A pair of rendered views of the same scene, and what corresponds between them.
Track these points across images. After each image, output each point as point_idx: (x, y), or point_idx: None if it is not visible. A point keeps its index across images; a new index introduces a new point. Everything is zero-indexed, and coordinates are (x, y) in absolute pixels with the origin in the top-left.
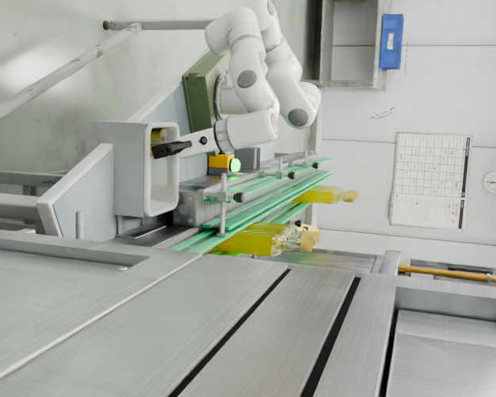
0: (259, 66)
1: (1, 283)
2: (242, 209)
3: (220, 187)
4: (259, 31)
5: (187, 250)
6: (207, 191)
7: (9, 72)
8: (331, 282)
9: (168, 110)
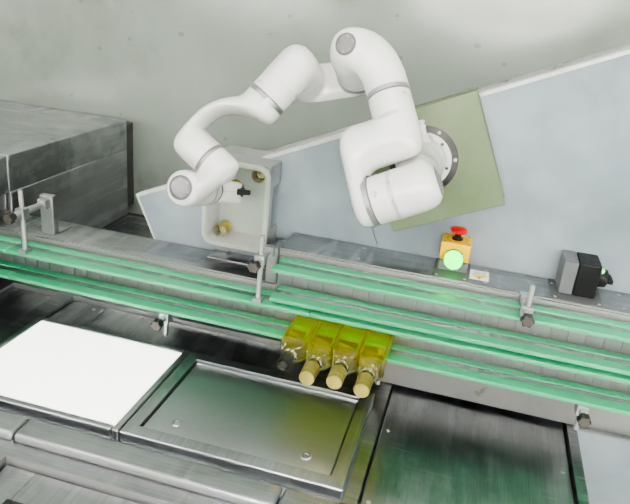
0: (188, 122)
1: None
2: (388, 311)
3: (342, 263)
4: (275, 78)
5: (199, 284)
6: (267, 249)
7: (458, 88)
8: None
9: (328, 156)
